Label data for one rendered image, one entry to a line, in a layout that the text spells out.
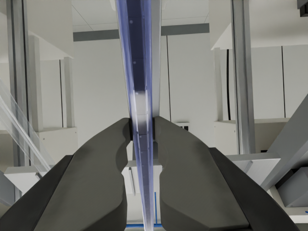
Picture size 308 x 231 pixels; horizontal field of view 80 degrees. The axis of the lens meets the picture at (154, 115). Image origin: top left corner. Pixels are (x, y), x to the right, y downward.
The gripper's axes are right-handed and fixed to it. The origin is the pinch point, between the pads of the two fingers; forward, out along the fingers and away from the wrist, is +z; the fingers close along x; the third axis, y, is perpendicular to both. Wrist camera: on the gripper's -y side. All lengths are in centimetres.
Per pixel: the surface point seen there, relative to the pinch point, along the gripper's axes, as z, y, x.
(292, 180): 20, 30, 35
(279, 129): 43, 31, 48
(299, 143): 17.5, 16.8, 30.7
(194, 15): 192, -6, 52
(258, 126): 44, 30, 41
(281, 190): 21, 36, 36
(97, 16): 190, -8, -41
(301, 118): 18.9, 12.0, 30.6
